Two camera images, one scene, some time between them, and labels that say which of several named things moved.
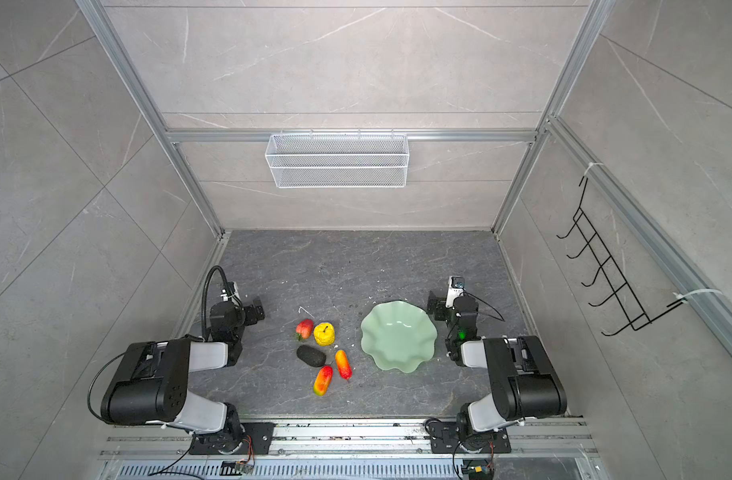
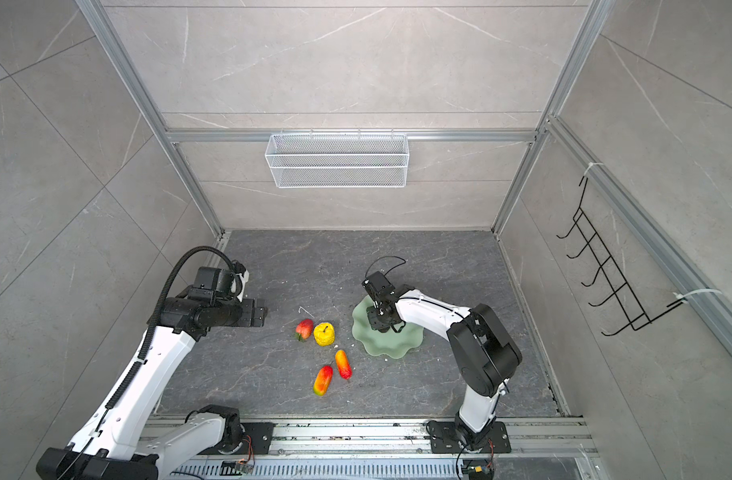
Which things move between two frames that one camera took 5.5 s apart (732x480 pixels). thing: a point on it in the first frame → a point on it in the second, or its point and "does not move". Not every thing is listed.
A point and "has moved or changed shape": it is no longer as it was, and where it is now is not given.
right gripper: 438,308 → 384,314
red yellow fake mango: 322,380 does not move
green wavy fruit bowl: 398,336 has moved or changed shape
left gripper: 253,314 does not move
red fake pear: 304,329 does not move
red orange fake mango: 344,365 does not move
